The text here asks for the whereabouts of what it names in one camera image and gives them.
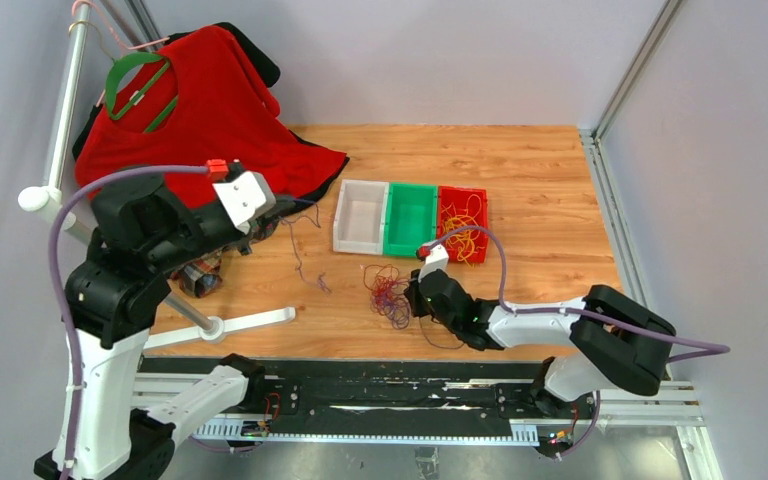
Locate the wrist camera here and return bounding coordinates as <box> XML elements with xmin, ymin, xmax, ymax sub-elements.
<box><xmin>213</xmin><ymin>171</ymin><xmax>276</xmax><ymax>234</ymax></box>
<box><xmin>416</xmin><ymin>241</ymin><xmax>449</xmax><ymax>281</ymax></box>

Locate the red t-shirt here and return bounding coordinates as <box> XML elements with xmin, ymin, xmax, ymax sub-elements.
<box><xmin>73</xmin><ymin>25</ymin><xmax>351</xmax><ymax>231</ymax></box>

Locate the red cable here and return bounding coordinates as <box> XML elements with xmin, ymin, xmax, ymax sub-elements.
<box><xmin>362</xmin><ymin>263</ymin><xmax>412</xmax><ymax>316</ymax></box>

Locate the aluminium frame rail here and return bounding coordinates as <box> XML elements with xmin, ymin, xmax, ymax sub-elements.
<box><xmin>576</xmin><ymin>0</ymin><xmax>710</xmax><ymax>425</ymax></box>

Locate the plaid shirt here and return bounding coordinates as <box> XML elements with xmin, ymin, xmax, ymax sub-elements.
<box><xmin>171</xmin><ymin>252</ymin><xmax>223</xmax><ymax>298</ymax></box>

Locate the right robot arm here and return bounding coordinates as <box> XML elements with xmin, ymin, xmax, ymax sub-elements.
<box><xmin>404</xmin><ymin>269</ymin><xmax>676</xmax><ymax>417</ymax></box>

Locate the green clothes hanger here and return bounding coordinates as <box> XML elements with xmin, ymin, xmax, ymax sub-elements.
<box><xmin>102</xmin><ymin>52</ymin><xmax>173</xmax><ymax>122</ymax></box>

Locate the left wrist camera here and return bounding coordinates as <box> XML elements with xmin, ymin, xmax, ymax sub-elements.
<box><xmin>213</xmin><ymin>171</ymin><xmax>276</xmax><ymax>234</ymax></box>

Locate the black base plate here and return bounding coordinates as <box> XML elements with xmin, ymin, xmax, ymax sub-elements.
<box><xmin>138</xmin><ymin>356</ymin><xmax>597</xmax><ymax>440</ymax></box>

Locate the green plastic bin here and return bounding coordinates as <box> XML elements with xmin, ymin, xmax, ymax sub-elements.
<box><xmin>383</xmin><ymin>183</ymin><xmax>438</xmax><ymax>257</ymax></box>

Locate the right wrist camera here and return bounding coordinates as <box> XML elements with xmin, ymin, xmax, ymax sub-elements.
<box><xmin>416</xmin><ymin>241</ymin><xmax>449</xmax><ymax>281</ymax></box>

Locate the white clothes rack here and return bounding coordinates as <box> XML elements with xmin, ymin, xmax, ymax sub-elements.
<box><xmin>18</xmin><ymin>1</ymin><xmax>296</xmax><ymax>350</ymax></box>

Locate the red plastic bin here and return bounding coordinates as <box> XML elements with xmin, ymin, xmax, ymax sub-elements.
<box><xmin>437</xmin><ymin>186</ymin><xmax>489</xmax><ymax>265</ymax></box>

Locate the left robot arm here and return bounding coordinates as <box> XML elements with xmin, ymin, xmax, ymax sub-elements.
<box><xmin>34</xmin><ymin>165</ymin><xmax>294</xmax><ymax>479</ymax></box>

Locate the yellow cable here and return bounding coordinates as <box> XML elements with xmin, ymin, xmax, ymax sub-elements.
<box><xmin>440</xmin><ymin>193</ymin><xmax>486</xmax><ymax>266</ymax></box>

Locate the white plastic bin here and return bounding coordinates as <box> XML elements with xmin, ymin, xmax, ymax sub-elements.
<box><xmin>332</xmin><ymin>179</ymin><xmax>390</xmax><ymax>255</ymax></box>

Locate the pink clothes hanger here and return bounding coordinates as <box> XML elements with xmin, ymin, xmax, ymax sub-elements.
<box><xmin>61</xmin><ymin>1</ymin><xmax>168</xmax><ymax>107</ymax></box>

